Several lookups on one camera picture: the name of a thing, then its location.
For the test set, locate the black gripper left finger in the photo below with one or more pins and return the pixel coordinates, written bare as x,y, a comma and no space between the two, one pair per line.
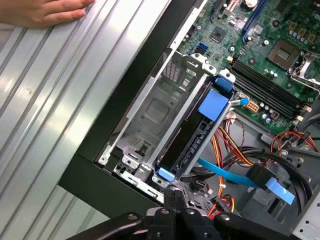
160,225

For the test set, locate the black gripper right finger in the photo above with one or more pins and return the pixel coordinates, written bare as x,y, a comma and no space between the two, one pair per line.
190,225

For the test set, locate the hard disk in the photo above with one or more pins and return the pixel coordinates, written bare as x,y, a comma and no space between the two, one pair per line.
185,130

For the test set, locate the grey metal disk bay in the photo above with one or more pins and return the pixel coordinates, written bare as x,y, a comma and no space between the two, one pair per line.
150,120

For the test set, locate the person's bare hand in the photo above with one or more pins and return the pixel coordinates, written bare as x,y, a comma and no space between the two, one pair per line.
37,12

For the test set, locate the beige board power socket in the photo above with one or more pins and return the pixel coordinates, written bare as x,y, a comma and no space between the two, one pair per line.
253,107

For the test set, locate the black open PC case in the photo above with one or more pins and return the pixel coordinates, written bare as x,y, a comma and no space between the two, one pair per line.
127,95

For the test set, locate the black RAM slot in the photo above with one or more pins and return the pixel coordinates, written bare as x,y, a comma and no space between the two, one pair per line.
267,92
267,82
267,96
267,87

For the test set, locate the blue SATA port block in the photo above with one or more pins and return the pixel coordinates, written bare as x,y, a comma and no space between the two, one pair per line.
202,48

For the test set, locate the green motherboard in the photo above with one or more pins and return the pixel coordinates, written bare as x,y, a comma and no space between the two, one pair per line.
237,47

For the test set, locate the black chipset chip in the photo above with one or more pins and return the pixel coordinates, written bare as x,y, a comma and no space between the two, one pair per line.
218,33

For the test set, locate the CPU socket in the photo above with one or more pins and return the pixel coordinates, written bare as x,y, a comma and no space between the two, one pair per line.
282,53

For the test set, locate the metal socket cover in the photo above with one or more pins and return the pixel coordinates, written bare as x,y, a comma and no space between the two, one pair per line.
300,62

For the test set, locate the blue expansion slot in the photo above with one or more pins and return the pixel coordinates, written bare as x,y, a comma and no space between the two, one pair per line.
253,20

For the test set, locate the silver coin battery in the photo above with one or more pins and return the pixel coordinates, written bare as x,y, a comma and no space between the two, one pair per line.
251,3

